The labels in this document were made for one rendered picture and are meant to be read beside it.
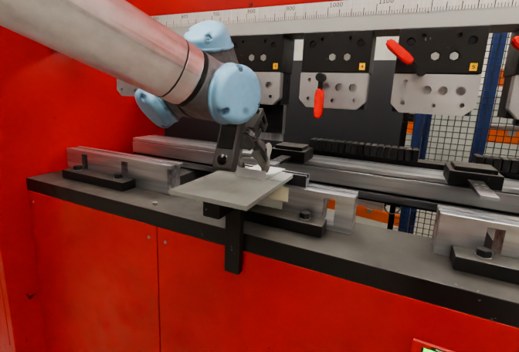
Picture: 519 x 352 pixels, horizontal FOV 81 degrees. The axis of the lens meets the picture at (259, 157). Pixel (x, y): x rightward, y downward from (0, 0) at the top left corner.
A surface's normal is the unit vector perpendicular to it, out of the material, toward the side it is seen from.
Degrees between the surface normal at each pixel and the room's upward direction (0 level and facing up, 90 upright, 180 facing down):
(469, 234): 90
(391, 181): 90
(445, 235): 90
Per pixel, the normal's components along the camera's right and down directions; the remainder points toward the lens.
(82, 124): 0.91, 0.12
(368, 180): -0.42, 0.17
